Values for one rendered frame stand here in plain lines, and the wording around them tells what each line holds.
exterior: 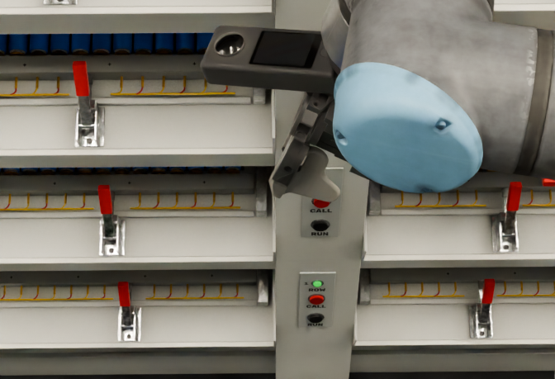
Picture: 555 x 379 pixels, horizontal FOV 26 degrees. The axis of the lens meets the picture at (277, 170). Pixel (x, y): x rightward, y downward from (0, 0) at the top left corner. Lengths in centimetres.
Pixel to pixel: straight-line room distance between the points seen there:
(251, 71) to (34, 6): 21
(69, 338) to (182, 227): 26
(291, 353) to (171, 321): 15
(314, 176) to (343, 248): 31
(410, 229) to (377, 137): 64
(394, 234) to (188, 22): 41
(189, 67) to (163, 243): 25
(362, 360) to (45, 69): 65
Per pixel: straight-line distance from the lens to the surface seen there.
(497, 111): 71
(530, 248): 136
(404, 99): 69
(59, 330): 152
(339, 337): 148
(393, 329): 150
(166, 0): 102
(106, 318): 151
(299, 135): 96
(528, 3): 104
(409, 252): 133
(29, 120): 120
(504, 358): 164
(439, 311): 151
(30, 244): 135
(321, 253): 131
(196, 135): 117
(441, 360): 163
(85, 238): 135
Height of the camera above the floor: 146
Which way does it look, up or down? 53 degrees down
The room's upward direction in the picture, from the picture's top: straight up
